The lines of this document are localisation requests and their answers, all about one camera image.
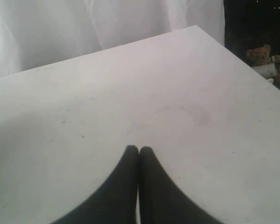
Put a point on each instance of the brown teddy bear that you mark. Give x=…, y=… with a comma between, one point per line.
x=259, y=56

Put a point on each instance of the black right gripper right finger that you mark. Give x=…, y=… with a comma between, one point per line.
x=161, y=201

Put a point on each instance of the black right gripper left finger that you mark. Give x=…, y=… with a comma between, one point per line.
x=114, y=202

